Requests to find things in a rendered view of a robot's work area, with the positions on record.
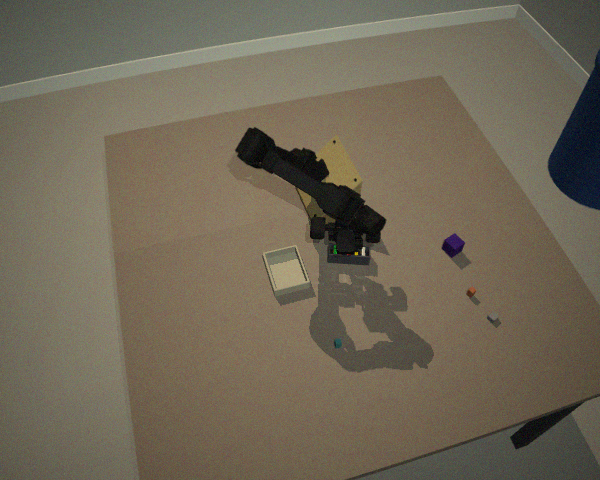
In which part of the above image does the purple cube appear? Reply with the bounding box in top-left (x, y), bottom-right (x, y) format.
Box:
top-left (442, 233), bottom-right (465, 258)

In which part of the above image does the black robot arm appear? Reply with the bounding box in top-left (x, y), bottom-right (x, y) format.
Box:
top-left (235, 127), bottom-right (386, 255)

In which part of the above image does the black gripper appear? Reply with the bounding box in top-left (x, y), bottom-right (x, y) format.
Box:
top-left (310, 217), bottom-right (381, 243)

